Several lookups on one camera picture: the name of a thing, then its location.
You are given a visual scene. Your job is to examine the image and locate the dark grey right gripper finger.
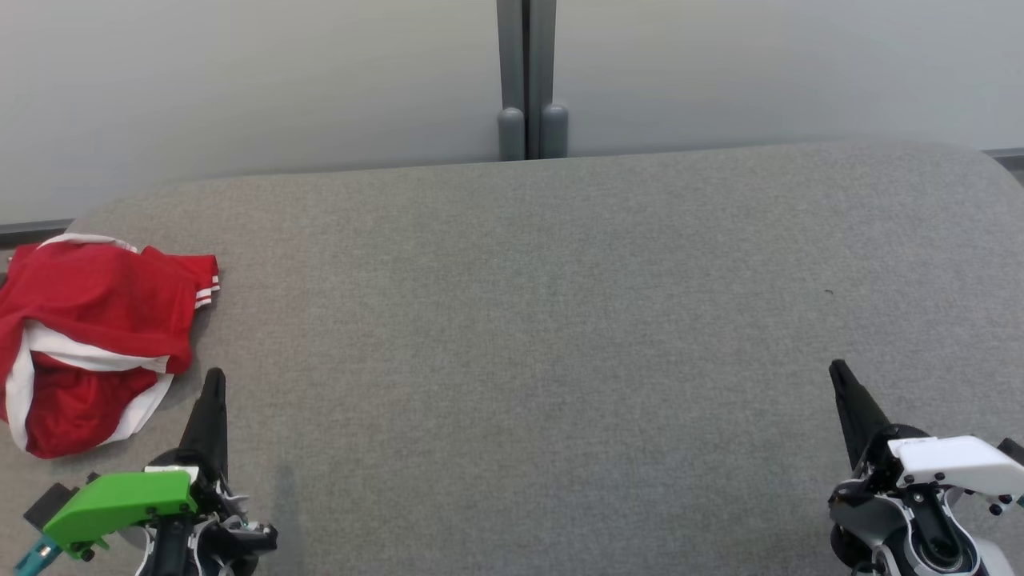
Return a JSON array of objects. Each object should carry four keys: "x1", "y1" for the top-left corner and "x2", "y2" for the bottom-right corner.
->
[{"x1": 829, "y1": 359, "x2": 894, "y2": 470}]

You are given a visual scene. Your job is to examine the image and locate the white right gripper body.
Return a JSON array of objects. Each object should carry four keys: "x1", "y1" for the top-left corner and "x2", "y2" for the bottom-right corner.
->
[{"x1": 887, "y1": 435, "x2": 1024, "y2": 502}]

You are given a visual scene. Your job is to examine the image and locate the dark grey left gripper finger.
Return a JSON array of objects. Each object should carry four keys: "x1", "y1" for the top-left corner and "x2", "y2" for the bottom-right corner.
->
[{"x1": 178, "y1": 368, "x2": 230, "y2": 482}]

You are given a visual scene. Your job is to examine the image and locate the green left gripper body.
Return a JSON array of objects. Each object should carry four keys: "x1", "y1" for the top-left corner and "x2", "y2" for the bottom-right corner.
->
[{"x1": 42, "y1": 470, "x2": 199, "y2": 561}]

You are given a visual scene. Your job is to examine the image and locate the red and white basketball jersey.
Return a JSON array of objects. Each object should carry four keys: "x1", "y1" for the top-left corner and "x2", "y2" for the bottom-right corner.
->
[{"x1": 0, "y1": 232, "x2": 222, "y2": 377}]

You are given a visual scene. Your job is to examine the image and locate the dark grey baseboard strip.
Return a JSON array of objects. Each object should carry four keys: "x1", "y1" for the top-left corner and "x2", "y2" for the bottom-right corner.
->
[{"x1": 0, "y1": 219, "x2": 74, "y2": 246}]

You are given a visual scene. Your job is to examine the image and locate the teal left cable connector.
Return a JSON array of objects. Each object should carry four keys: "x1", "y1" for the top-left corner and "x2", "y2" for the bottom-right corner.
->
[{"x1": 12, "y1": 534, "x2": 63, "y2": 576}]

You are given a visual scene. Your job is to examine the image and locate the grey metal partition post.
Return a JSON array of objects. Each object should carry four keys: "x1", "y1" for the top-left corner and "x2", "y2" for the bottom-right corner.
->
[
  {"x1": 528, "y1": 0, "x2": 570, "y2": 159},
  {"x1": 496, "y1": 0, "x2": 526, "y2": 162}
]

